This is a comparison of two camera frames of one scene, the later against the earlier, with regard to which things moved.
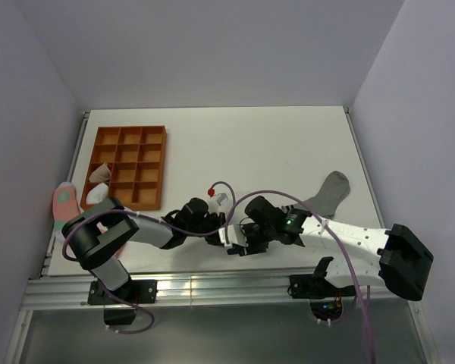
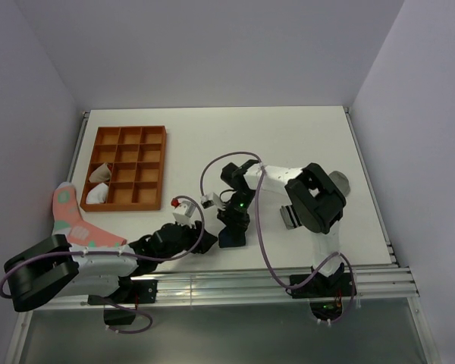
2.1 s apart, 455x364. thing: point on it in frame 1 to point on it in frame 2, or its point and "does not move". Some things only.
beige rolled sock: x=101 y=174 does not move
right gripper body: x=258 y=238 to x=236 y=211
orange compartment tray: x=136 y=154 does not move
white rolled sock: x=97 y=194 does not move
